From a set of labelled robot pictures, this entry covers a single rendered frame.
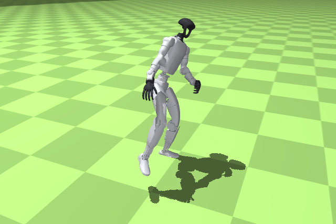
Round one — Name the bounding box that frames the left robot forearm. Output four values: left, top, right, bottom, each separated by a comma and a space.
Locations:
185, 70, 196, 86

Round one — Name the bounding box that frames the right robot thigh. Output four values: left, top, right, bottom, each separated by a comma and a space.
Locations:
150, 83, 167, 128

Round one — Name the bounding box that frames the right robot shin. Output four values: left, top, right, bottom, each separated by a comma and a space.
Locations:
142, 117, 164, 160

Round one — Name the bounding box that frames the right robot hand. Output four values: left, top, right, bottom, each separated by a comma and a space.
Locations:
142, 77, 158, 101

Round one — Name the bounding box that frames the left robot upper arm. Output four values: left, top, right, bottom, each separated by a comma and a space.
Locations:
180, 46, 190, 75

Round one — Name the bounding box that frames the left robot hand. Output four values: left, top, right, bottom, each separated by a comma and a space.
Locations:
193, 80, 201, 93

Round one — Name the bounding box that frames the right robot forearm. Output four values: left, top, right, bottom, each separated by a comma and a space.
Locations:
146, 55, 162, 80

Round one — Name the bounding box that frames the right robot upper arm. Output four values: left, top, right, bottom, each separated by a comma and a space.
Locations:
157, 37, 175, 66

